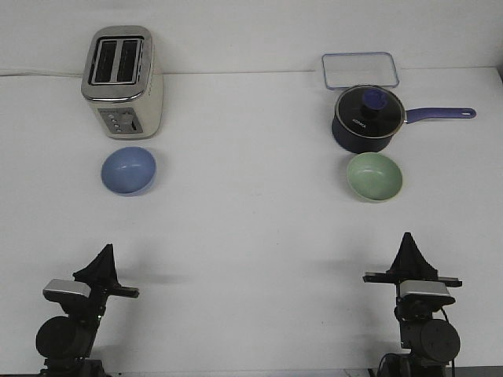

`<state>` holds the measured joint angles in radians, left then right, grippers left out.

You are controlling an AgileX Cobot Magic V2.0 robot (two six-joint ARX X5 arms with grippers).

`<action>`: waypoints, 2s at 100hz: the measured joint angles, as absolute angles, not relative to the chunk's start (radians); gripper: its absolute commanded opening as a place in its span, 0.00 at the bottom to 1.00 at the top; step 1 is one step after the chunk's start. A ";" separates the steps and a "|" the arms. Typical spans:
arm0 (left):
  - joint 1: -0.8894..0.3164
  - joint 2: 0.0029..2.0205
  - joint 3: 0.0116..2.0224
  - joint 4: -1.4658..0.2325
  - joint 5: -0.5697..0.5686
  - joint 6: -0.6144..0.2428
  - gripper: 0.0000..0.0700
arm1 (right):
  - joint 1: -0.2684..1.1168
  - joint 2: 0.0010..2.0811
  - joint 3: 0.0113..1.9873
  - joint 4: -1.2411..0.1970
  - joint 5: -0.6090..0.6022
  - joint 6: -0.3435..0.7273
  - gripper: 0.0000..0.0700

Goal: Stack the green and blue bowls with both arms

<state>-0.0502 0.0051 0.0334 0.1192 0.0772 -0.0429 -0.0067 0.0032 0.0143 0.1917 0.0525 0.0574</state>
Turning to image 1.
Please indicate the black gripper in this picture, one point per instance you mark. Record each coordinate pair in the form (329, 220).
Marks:
(410, 264)
(102, 278)

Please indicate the green bowl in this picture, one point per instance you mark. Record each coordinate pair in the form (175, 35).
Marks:
(374, 177)

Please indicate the blue bowl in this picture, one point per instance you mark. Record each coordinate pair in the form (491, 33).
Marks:
(129, 171)

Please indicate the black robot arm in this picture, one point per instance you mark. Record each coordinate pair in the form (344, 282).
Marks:
(431, 340)
(66, 341)

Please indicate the dark blue saucepan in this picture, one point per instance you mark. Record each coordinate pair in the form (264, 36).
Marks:
(373, 135)

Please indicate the glass pot lid blue knob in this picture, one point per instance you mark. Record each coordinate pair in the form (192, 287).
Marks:
(368, 102)

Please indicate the cream and steel toaster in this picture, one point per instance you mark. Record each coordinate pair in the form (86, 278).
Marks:
(122, 84)

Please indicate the clear plastic container lid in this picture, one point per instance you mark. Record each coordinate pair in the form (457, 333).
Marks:
(344, 70)

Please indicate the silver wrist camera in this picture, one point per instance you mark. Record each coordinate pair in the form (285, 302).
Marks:
(424, 288)
(58, 290)

